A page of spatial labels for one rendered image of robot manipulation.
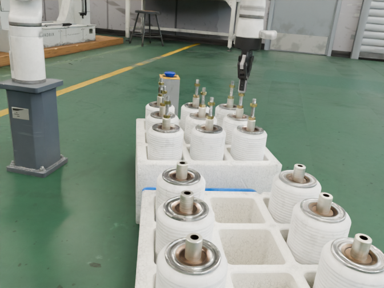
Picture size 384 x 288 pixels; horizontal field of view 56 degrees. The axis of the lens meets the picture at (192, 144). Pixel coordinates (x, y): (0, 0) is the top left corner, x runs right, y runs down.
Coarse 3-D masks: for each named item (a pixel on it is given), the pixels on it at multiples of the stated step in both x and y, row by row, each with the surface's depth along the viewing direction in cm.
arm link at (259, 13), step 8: (248, 0) 96; (256, 0) 96; (264, 0) 97; (240, 8) 99; (248, 8) 97; (256, 8) 96; (264, 8) 98; (240, 16) 99; (248, 16) 97; (256, 16) 97
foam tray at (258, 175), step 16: (144, 128) 117; (144, 144) 104; (144, 160) 93; (192, 160) 95; (224, 160) 101; (272, 160) 99; (144, 176) 92; (208, 176) 95; (224, 176) 96; (240, 176) 96; (256, 176) 97; (272, 176) 98
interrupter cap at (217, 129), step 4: (200, 124) 101; (204, 124) 101; (196, 128) 97; (200, 128) 98; (204, 128) 99; (216, 128) 99; (220, 128) 99; (204, 132) 95; (208, 132) 95; (212, 132) 95; (216, 132) 95; (220, 132) 96
